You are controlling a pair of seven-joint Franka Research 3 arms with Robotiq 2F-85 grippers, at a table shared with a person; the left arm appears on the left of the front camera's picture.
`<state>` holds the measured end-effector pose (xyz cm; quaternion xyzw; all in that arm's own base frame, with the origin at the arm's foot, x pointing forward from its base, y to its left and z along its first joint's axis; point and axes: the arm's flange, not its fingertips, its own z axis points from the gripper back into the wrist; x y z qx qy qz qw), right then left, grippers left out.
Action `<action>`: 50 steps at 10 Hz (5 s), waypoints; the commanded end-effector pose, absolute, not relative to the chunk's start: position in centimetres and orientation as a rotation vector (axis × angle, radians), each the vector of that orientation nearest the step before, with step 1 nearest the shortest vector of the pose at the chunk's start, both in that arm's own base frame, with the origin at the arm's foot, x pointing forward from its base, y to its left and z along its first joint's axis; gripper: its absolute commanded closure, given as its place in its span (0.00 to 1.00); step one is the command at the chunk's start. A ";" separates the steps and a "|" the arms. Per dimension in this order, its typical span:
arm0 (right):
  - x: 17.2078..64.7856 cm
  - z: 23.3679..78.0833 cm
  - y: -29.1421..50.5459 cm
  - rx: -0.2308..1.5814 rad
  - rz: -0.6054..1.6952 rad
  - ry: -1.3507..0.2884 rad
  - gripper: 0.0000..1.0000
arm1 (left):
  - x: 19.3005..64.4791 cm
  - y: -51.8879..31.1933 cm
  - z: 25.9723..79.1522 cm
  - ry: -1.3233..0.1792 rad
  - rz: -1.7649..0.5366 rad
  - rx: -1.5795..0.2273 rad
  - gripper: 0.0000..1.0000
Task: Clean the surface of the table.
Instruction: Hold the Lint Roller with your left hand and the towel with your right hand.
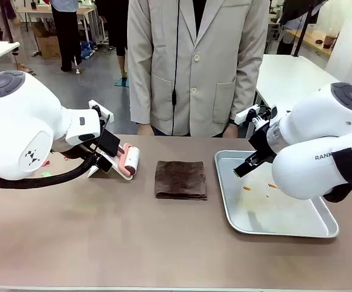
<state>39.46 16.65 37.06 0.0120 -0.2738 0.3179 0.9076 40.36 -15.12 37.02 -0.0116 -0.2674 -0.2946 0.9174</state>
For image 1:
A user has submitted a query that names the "blue plastic bag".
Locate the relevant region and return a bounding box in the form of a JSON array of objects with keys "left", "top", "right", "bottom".
[{"left": 80, "top": 41, "right": 97, "bottom": 60}]

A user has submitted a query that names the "white folded stand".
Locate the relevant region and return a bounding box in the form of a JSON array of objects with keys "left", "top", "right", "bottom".
[{"left": 87, "top": 151, "right": 134, "bottom": 181}]

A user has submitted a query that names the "person left forearm beige sleeve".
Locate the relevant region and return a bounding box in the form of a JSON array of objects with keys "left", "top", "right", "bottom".
[{"left": 229, "top": 57, "right": 263, "bottom": 123}]

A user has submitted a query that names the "pink lint roller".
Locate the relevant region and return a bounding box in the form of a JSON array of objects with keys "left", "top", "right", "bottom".
[{"left": 117, "top": 142, "right": 141, "bottom": 177}]

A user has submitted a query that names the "cardboard box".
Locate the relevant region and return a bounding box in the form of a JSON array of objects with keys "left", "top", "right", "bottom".
[{"left": 31, "top": 21, "right": 61, "bottom": 60}]

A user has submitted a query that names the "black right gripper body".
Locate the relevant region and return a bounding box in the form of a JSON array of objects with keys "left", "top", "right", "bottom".
[{"left": 247, "top": 120, "right": 278, "bottom": 164}]

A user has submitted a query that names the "metal tray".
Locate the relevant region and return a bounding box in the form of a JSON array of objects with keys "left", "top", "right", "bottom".
[{"left": 214, "top": 150, "right": 340, "bottom": 238}]

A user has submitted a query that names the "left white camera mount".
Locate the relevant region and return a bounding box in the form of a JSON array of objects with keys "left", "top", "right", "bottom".
[{"left": 88, "top": 99, "right": 115, "bottom": 124}]

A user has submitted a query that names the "person right forearm beige sleeve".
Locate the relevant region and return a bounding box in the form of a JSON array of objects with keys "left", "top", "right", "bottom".
[{"left": 128, "top": 60, "right": 153, "bottom": 125}]

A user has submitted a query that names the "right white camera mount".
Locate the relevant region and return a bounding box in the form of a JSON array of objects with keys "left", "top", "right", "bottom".
[{"left": 235, "top": 103, "right": 278, "bottom": 128}]

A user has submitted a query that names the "bystander in black shorts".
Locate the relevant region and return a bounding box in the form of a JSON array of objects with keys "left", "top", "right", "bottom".
[{"left": 95, "top": 0, "right": 131, "bottom": 79}]

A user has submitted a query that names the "red drink cup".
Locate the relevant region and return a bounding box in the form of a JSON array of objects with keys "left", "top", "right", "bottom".
[{"left": 323, "top": 33, "right": 338, "bottom": 50}]

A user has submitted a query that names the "black microphone cable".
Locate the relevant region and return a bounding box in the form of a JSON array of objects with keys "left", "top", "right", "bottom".
[{"left": 171, "top": 0, "right": 181, "bottom": 136}]

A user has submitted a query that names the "right arm black cable sleeve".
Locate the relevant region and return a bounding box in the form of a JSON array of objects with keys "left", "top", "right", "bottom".
[{"left": 323, "top": 147, "right": 352, "bottom": 204}]

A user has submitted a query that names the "black stand pole with jacket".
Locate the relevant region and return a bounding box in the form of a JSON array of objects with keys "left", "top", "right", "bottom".
[{"left": 293, "top": 0, "right": 314, "bottom": 58}]

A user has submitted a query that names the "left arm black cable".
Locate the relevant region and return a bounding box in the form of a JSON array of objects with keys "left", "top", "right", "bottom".
[{"left": 0, "top": 133, "right": 103, "bottom": 190}]

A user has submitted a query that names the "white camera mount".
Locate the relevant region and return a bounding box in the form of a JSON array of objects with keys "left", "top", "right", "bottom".
[
  {"left": 88, "top": 99, "right": 115, "bottom": 124},
  {"left": 235, "top": 103, "right": 278, "bottom": 128}
]

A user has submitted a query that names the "person in beige blazer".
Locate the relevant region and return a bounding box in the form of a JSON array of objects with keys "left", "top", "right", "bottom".
[{"left": 126, "top": 0, "right": 271, "bottom": 137}]

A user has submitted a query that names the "black inner shirt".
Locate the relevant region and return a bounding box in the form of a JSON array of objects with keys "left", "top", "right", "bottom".
[{"left": 192, "top": 0, "right": 207, "bottom": 30}]

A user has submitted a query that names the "wooden desk with white legs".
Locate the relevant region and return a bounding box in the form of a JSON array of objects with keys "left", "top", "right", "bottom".
[{"left": 16, "top": 5, "right": 96, "bottom": 43}]

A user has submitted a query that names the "person right hand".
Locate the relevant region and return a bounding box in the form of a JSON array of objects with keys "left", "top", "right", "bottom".
[{"left": 137, "top": 123, "right": 154, "bottom": 137}]

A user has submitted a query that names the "brown cloth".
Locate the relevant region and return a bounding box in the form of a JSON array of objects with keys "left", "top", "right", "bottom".
[{"left": 154, "top": 160, "right": 209, "bottom": 201}]

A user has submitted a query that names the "hanging black jacket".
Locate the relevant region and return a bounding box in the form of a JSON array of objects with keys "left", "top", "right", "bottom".
[{"left": 278, "top": 0, "right": 328, "bottom": 27}]

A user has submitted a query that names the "person left hand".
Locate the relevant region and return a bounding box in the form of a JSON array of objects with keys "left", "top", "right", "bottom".
[{"left": 224, "top": 123, "right": 239, "bottom": 138}]

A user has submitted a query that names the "large white table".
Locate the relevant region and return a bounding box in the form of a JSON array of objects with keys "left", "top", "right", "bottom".
[{"left": 245, "top": 54, "right": 336, "bottom": 139}]

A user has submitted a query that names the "wooden workbench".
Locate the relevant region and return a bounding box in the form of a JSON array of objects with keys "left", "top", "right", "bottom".
[{"left": 285, "top": 29, "right": 334, "bottom": 58}]

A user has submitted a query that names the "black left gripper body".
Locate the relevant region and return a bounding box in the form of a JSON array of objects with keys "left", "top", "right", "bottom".
[{"left": 97, "top": 130, "right": 122, "bottom": 156}]

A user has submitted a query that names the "bystander in black trousers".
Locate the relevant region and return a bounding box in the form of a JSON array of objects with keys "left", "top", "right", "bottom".
[{"left": 48, "top": 0, "right": 83, "bottom": 73}]

